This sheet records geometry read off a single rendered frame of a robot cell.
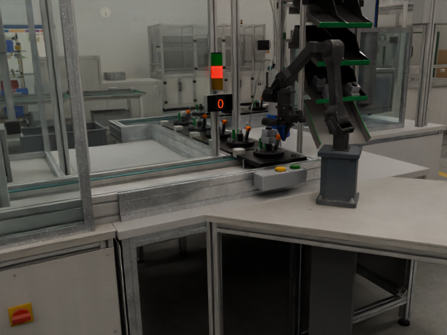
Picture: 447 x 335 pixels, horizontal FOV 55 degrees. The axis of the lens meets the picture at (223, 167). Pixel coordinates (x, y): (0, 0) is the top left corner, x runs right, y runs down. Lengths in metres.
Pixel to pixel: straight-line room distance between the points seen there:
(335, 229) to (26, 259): 0.97
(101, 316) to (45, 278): 0.24
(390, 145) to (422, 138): 0.32
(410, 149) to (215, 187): 1.98
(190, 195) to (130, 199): 0.22
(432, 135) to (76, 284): 2.71
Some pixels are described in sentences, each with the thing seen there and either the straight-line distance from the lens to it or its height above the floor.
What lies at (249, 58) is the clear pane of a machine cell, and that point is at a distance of 11.59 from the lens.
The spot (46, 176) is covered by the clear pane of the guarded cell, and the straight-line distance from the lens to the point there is 1.42.
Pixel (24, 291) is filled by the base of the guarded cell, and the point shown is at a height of 0.72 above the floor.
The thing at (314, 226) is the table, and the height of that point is 0.86.
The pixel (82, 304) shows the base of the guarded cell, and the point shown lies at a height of 0.62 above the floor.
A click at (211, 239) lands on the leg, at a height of 0.75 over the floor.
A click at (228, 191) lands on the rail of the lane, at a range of 1.66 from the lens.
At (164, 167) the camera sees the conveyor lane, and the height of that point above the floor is 0.95.
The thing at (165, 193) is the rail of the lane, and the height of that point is 0.93.
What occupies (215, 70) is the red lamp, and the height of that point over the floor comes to 1.34.
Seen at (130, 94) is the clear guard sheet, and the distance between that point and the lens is 1.79.
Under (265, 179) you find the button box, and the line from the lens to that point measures 1.65.
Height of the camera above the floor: 1.42
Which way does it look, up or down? 15 degrees down
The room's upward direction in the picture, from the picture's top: 1 degrees counter-clockwise
